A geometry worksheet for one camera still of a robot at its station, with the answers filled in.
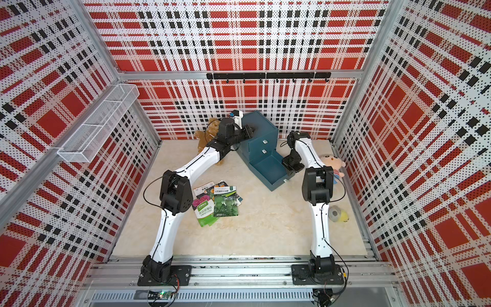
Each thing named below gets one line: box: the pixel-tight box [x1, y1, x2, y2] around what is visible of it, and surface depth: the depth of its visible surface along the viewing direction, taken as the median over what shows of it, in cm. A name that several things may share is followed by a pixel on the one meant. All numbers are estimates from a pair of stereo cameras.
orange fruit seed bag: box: [233, 191, 244, 207], surface depth 97 cm
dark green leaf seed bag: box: [213, 186, 239, 218], surface depth 95 cm
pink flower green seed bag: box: [191, 194, 220, 228], surface depth 91 cm
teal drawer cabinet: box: [235, 110, 294, 192], surface depth 103 cm
